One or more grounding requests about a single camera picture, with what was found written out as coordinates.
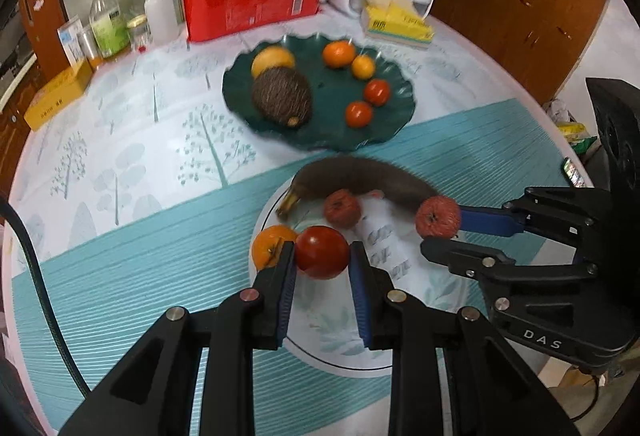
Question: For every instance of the dark brown overripe banana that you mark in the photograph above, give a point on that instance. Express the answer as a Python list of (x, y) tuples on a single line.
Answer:
[(360, 178)]

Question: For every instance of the wooden shelf cabinet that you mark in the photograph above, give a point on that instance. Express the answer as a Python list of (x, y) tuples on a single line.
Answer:
[(525, 16)]

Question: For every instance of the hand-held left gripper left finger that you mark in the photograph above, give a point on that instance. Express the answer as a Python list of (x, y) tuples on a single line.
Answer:
[(287, 291)]

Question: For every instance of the small glass jar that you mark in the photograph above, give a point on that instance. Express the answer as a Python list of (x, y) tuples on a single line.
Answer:
[(139, 34)]

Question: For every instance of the small clear cup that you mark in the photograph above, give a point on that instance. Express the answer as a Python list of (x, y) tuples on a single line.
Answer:
[(91, 49)]

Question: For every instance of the yellow packet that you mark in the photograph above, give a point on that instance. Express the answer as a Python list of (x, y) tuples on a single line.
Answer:
[(577, 136)]

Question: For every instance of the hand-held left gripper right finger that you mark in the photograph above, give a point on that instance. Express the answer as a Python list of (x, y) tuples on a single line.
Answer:
[(360, 291)]

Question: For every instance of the glass bottle green label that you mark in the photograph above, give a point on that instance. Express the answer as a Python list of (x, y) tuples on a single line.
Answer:
[(110, 34)]

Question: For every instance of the dark green scalloped plate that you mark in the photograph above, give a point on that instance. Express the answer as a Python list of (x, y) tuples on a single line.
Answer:
[(320, 86)]

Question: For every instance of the small tangerine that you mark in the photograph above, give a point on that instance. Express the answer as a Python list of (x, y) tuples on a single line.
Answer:
[(363, 67)]

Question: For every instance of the tree print tablecloth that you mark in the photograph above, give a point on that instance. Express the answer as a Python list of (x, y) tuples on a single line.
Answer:
[(150, 126)]

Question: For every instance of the tangerine with stem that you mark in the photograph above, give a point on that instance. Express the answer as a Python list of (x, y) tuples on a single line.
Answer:
[(267, 248)]

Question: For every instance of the red cherry tomato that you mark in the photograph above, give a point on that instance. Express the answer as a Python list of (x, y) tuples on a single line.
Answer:
[(376, 92), (321, 252), (359, 114)]

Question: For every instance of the white squeeze bottle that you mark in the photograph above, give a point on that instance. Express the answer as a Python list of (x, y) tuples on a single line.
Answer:
[(162, 19)]

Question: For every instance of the flat yellow box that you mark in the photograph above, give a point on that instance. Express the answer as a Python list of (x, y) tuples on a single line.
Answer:
[(55, 96)]

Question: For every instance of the large orange with sticker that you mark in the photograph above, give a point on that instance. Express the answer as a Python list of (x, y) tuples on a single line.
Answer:
[(272, 59)]

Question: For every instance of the smartphone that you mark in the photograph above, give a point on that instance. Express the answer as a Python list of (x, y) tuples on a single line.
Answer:
[(574, 172)]

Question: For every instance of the brown coconut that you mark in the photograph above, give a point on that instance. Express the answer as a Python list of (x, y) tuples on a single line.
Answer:
[(280, 99)]

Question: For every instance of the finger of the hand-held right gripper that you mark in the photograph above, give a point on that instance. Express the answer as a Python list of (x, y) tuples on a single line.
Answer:
[(465, 261), (482, 221)]

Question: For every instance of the yellow tissue box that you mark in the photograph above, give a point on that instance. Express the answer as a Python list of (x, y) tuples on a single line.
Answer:
[(400, 24)]

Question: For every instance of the wooden kitchen cabinet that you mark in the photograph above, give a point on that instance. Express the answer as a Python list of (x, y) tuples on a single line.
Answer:
[(12, 126)]

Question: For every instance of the red lychee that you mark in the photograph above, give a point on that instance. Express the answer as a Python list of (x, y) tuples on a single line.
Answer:
[(341, 208), (438, 217)]

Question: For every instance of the small white blue box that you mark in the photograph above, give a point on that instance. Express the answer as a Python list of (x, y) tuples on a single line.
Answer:
[(70, 41)]

